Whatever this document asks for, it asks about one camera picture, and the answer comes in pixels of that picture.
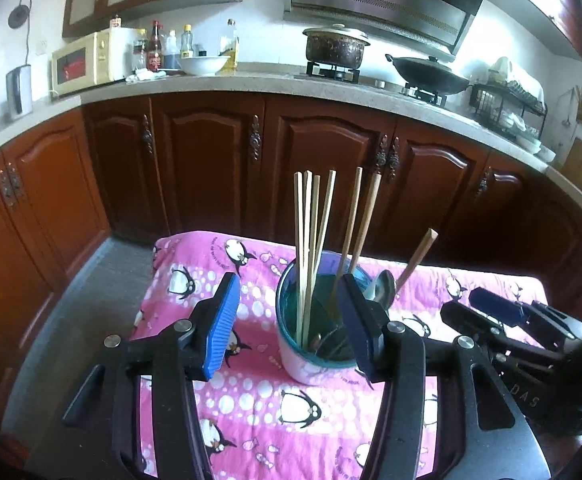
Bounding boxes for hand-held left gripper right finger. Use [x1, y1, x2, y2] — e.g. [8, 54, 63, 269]
[337, 274, 523, 480]

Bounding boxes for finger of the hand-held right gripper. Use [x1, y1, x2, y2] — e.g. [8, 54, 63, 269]
[440, 300, 568, 367]
[468, 287, 582, 352]

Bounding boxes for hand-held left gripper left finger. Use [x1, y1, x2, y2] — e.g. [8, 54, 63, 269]
[62, 272, 242, 480]

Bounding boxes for metal spoon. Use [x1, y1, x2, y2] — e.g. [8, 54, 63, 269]
[365, 269, 397, 312]

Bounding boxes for white floral cup blue inside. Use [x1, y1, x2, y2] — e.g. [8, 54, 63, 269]
[275, 251, 388, 387]

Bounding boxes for light wooden chopstick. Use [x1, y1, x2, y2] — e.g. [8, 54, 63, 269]
[293, 171, 306, 348]
[302, 170, 315, 281]
[307, 170, 337, 321]
[301, 175, 322, 343]

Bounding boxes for pink penguin blanket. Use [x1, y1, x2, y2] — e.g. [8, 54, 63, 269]
[130, 230, 548, 480]

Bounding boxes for stack of white bowls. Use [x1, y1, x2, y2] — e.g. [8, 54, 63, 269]
[515, 131, 558, 164]

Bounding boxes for wooden base cabinets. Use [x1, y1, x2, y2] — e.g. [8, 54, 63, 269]
[0, 92, 582, 431]

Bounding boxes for black dish rack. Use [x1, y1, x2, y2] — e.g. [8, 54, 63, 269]
[469, 57, 549, 142]

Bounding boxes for black wok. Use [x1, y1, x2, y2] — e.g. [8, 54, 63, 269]
[384, 53, 472, 97]

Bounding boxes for gas stove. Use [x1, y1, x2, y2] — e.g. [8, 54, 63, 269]
[305, 60, 449, 109]

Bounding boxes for white cloth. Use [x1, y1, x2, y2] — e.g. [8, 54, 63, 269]
[125, 68, 168, 84]

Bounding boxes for white bowl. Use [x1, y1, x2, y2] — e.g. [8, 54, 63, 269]
[179, 55, 232, 77]

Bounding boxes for cooking oil bottle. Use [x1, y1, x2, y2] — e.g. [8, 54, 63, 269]
[220, 18, 242, 74]

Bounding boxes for dark cooking pot with lid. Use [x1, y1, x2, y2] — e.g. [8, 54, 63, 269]
[302, 24, 373, 70]

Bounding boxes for clear sauce bottle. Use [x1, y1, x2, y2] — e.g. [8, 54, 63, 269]
[163, 29, 180, 69]

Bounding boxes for dark sauce bottle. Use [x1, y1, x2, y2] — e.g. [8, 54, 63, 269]
[146, 20, 165, 72]

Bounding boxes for yellow cap bottle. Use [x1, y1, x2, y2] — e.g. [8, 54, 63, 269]
[179, 23, 196, 59]

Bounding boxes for cream microwave oven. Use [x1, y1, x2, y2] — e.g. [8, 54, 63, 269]
[51, 27, 138, 97]

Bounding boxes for silver electric kettle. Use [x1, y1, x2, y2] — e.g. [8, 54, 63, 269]
[5, 64, 34, 122]

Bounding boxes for round black wall hanging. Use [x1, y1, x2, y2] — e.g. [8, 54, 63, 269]
[7, 0, 34, 32]

